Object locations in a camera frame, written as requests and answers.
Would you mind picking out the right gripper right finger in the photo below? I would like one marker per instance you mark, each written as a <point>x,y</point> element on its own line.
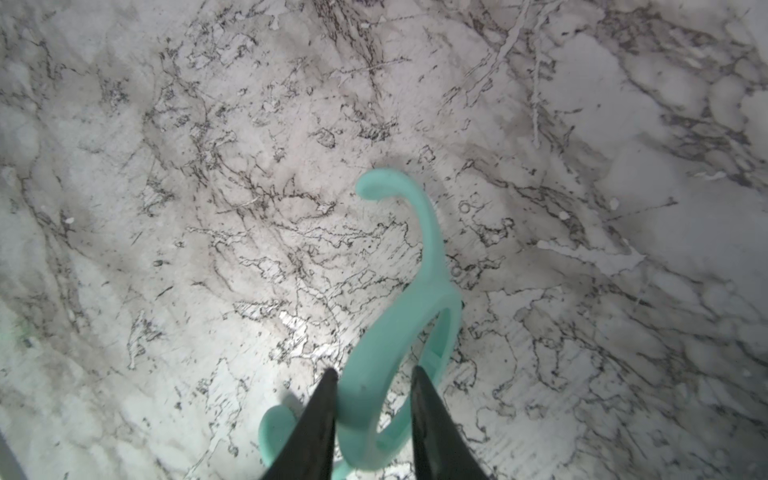
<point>439,451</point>

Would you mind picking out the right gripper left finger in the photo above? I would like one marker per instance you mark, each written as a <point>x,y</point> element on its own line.
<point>301,447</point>

